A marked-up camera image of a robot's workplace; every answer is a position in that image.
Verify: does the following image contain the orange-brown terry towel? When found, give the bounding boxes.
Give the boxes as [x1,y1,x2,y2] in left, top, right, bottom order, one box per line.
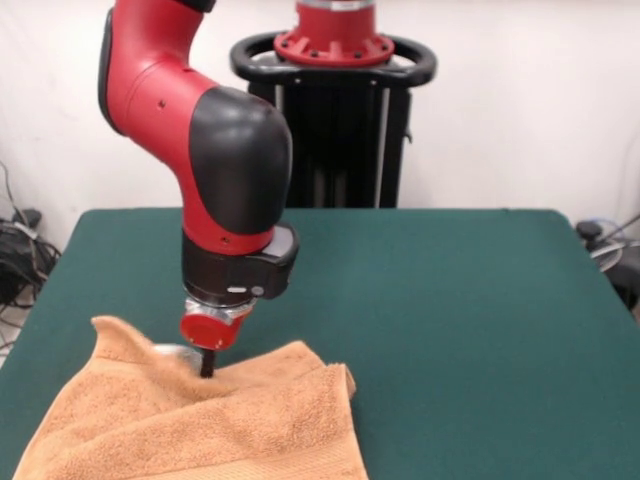
[10,315,358,480]

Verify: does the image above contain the blue grey cables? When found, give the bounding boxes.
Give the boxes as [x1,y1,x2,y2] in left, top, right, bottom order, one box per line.
[584,212,640,247]

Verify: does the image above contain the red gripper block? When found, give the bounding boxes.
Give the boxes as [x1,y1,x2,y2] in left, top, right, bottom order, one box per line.
[179,302,255,380]

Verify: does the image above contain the black cable tangle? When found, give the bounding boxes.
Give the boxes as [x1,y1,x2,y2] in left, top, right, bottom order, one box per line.
[0,159,63,351]

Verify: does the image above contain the black robot pedestal with handle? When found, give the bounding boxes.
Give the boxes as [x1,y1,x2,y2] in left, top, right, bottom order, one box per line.
[230,32,439,209]

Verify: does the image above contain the dark green table cloth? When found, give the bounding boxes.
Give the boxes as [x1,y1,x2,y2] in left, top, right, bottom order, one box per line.
[0,208,640,480]

